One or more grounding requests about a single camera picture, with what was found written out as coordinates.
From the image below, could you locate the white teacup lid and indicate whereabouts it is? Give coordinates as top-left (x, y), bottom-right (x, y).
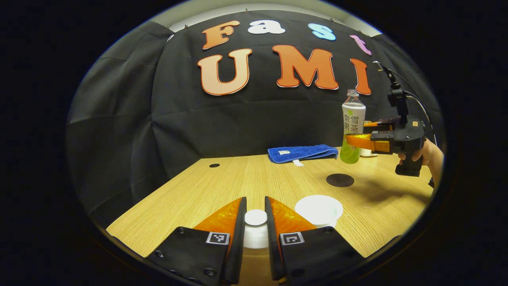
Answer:
top-left (243, 209), bottom-right (270, 249)

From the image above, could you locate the blue towel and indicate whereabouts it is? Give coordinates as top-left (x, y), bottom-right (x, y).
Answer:
top-left (267, 144), bottom-right (339, 166)

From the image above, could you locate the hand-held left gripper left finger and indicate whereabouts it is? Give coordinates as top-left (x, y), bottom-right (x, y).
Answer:
top-left (146, 196), bottom-right (247, 286)

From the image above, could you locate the black cable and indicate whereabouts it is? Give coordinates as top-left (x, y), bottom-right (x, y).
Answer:
top-left (405, 91), bottom-right (438, 145)

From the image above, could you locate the dark round coaster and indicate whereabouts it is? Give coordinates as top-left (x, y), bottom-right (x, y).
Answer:
top-left (326, 173), bottom-right (355, 188)

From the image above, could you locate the clear green label water bottle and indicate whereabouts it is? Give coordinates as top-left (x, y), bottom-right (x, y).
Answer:
top-left (340, 89), bottom-right (367, 164)

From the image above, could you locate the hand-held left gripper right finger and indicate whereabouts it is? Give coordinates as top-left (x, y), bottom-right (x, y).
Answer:
top-left (264, 196), bottom-right (365, 283)

